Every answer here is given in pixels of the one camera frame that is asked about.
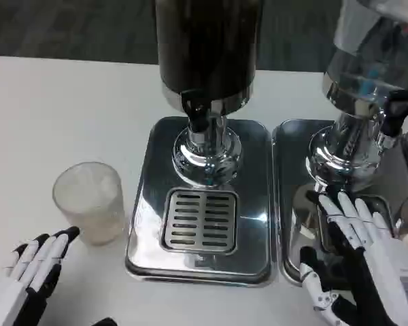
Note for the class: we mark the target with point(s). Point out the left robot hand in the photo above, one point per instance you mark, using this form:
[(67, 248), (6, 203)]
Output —
[(37, 261)]

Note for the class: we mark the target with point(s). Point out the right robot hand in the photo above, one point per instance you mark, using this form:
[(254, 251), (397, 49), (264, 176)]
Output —
[(387, 265)]

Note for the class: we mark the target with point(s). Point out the clear ribbed glass cup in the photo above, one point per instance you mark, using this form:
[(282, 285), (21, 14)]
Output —
[(90, 203)]

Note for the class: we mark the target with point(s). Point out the steel tray under clear dispenser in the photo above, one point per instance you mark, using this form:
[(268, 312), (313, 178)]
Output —
[(292, 169)]

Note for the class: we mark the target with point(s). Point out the steel tray under dark dispenser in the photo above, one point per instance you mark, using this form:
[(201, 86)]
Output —
[(255, 203)]

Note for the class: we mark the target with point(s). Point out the black tap of clear dispenser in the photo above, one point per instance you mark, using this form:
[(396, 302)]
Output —
[(396, 112)]

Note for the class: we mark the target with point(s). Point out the clear drink dispenser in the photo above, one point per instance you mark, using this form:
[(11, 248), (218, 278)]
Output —
[(357, 102)]

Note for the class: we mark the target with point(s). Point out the black tap of dark dispenser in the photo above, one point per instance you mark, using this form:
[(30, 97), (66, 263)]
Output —
[(194, 112)]

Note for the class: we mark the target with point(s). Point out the dark drink dispenser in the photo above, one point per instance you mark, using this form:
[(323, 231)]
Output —
[(207, 51)]

